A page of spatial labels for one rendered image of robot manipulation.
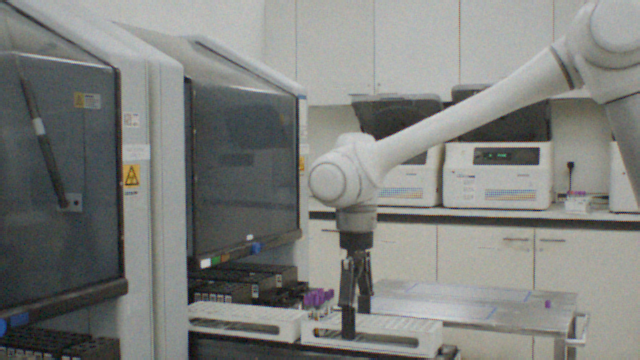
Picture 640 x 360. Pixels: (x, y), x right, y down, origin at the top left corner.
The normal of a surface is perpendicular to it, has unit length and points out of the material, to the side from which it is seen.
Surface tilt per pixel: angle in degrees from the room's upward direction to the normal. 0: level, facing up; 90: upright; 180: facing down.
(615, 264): 90
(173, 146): 90
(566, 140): 90
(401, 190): 90
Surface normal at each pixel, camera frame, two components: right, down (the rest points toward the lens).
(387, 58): -0.38, 0.05
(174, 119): 0.93, 0.01
